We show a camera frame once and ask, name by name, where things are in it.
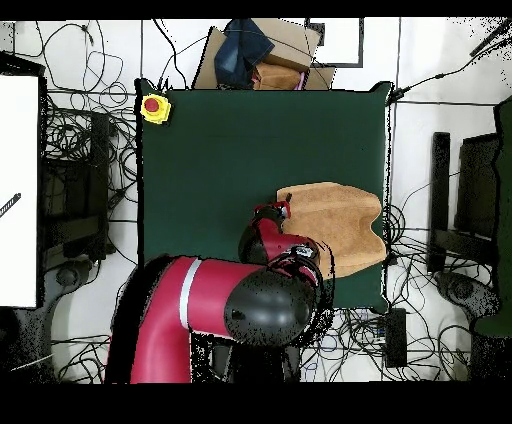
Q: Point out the tan terry towel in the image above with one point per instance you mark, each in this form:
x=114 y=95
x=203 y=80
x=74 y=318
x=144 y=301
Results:
x=340 y=224

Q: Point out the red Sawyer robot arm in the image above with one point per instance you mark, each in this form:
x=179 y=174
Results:
x=224 y=288

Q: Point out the black flat bar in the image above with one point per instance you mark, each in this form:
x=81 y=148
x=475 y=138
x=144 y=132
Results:
x=440 y=172

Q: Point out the dark green table cloth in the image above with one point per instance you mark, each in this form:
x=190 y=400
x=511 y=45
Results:
x=200 y=180

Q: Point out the pink cloth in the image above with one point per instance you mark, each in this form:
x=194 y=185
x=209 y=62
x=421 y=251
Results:
x=302 y=80

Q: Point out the brown folded cloth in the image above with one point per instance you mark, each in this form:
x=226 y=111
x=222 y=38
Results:
x=276 y=78

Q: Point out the yellow emergency stop button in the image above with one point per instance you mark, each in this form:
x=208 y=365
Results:
x=160 y=116

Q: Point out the blue jeans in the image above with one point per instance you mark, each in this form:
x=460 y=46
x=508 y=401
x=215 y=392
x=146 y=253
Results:
x=240 y=52

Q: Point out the brown cardboard box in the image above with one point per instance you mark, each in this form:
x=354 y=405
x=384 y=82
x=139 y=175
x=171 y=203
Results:
x=288 y=44

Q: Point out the black power box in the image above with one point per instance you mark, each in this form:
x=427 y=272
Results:
x=396 y=340

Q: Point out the black panel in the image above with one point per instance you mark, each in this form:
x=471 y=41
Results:
x=478 y=184

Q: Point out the black round knob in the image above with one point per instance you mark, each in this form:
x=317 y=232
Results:
x=460 y=290
x=66 y=276

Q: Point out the black equipment rack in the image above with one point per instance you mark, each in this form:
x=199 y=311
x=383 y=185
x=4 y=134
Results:
x=76 y=192

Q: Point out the dark grey stand base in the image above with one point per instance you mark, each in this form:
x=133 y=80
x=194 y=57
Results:
x=472 y=296
x=56 y=296

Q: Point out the dark green fabric panel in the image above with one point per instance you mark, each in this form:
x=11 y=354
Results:
x=506 y=200

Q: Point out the white panel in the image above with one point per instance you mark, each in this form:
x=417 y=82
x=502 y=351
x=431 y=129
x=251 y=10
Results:
x=18 y=160

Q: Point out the striped black rod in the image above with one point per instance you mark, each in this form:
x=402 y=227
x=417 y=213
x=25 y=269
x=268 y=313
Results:
x=11 y=203

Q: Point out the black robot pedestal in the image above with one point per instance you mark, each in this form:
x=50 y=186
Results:
x=256 y=364

